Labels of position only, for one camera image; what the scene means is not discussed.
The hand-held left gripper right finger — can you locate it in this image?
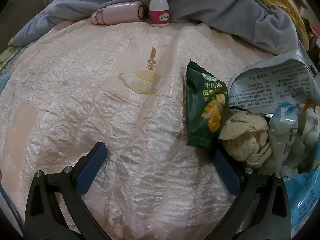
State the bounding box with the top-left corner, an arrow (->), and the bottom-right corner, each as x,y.
209,148 -> 292,240

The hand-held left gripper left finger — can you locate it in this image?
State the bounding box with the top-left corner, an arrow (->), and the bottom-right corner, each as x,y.
24,142 -> 112,240

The light blue white packet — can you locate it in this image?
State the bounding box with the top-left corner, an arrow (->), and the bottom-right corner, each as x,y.
257,104 -> 320,240

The green snack packet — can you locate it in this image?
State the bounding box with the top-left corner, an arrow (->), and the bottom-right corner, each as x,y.
185,59 -> 228,153

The grey printed packet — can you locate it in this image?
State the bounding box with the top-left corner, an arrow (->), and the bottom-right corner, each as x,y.
229,47 -> 319,110

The crumpled beige paper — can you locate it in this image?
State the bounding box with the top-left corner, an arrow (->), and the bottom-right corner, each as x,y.
219,111 -> 273,170

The plaid cloth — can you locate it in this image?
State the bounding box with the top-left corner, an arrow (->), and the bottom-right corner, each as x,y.
0,44 -> 23,70

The pink rolled pouch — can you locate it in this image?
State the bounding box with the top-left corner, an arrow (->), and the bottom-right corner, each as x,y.
91,1 -> 145,25

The grey-blue blanket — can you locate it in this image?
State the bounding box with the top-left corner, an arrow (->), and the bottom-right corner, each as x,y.
10,0 -> 300,55

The white pill bottle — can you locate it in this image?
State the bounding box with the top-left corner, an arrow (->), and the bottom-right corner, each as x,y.
149,0 -> 170,27

